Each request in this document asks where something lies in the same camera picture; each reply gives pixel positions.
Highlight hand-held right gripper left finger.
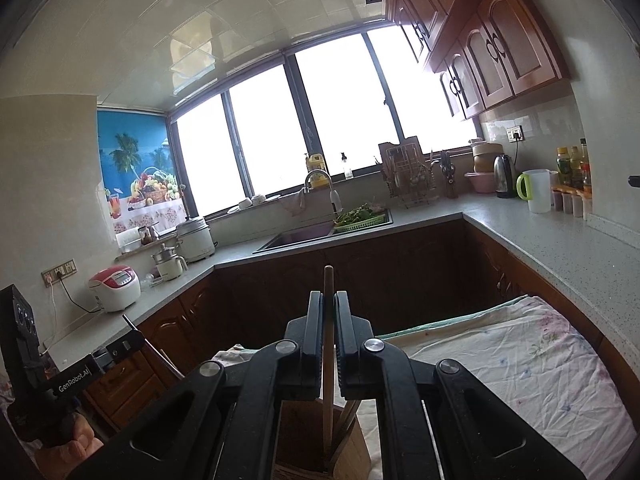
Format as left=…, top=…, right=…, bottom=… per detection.
left=65, top=291, right=328, bottom=480

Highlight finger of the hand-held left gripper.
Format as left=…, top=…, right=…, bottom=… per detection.
left=104, top=331, right=147, bottom=365

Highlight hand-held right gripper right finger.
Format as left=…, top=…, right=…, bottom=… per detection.
left=334, top=291, right=588, bottom=480

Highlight wooden utensil holder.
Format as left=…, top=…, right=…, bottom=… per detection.
left=270, top=400, right=373, bottom=480

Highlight person's left hand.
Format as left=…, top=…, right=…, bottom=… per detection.
left=37, top=410, right=108, bottom=480

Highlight red white rice cooker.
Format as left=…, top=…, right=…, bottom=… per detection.
left=88, top=267, right=141, bottom=312

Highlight wooden base cabinets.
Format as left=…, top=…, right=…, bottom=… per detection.
left=82, top=215, right=608, bottom=433

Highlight small white electric pot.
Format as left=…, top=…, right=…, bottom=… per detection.
left=151, top=243, right=188, bottom=282

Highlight steel kitchen sink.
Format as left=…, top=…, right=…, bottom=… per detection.
left=252, top=209, right=394, bottom=254

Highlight white tray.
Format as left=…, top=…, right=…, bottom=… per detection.
left=116, top=230, right=143, bottom=255

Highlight green strainer basket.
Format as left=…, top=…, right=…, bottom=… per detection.
left=332, top=210, right=389, bottom=234

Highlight leafy green vegetables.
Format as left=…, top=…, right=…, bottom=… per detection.
left=335, top=203, right=382, bottom=226

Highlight large white rice cooker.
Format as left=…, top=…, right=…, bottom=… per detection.
left=175, top=216, right=217, bottom=263

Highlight pink dish cloth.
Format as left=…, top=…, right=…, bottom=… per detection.
left=277, top=190, right=309, bottom=217

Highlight metal kitchen faucet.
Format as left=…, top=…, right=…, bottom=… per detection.
left=304, top=170, right=343, bottom=218

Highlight white floral tablecloth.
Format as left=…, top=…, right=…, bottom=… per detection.
left=210, top=295, right=623, bottom=480

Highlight yellow oil jug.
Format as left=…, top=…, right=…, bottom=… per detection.
left=305, top=152, right=328, bottom=181

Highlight knife and scissors holder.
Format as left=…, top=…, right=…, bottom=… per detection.
left=439, top=149, right=458, bottom=200

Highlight wooden cutting board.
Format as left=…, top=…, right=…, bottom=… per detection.
left=378, top=137, right=420, bottom=171

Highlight fruit print window blind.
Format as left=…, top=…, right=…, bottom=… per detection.
left=96, top=110, right=188, bottom=235

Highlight pink basin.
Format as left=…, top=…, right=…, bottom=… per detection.
left=464, top=171, right=498, bottom=194

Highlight large kitchen window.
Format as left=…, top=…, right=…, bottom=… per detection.
left=167, top=22, right=483, bottom=218

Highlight grey speckled countertop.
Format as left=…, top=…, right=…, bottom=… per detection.
left=42, top=195, right=640, bottom=356

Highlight steel electric kettle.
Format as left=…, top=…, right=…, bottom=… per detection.
left=492, top=154, right=519, bottom=199

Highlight beige lidded pot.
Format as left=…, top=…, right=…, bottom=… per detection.
left=471, top=142, right=505, bottom=173

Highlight white seasoning jar set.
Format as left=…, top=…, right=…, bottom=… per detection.
left=550, top=185, right=596, bottom=222

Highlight yellow green oil bottle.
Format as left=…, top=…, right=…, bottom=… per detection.
left=556, top=147, right=572, bottom=187

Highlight dark sauce bottle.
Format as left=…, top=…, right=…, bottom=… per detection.
left=579, top=138, right=593, bottom=194

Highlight black power cable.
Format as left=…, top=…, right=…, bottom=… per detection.
left=62, top=277, right=102, bottom=314

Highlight beige wall socket strip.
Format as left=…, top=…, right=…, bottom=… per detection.
left=41, top=259, right=77, bottom=283

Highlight wire dish rack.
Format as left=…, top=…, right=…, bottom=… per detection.
left=381, top=142, right=438, bottom=210

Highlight white pitcher green handle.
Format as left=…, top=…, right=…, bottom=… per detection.
left=516, top=169, right=558, bottom=215

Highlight wooden wall cabinets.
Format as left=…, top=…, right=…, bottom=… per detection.
left=385, top=0, right=573, bottom=121

